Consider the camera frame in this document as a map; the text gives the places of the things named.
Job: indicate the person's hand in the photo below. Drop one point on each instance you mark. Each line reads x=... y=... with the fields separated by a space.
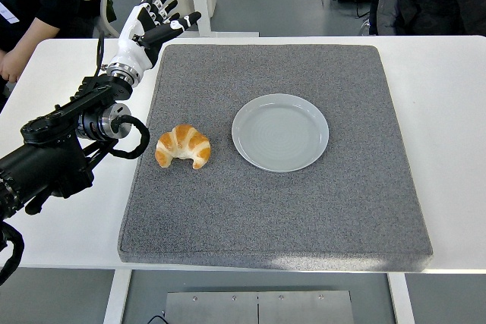
x=9 y=66

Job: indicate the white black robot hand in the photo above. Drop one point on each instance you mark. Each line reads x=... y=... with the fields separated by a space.
x=131 y=51

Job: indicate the croissant bread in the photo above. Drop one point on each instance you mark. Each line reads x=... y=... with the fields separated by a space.
x=182 y=140

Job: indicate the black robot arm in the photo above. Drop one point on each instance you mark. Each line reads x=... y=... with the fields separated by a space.
x=38 y=164

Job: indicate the grey round plate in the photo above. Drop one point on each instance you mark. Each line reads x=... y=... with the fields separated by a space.
x=281 y=134

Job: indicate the grey metal plate with screws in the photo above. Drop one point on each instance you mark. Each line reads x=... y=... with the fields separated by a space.
x=228 y=310

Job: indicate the grey speckled mat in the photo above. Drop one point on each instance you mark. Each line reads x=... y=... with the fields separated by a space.
x=266 y=217

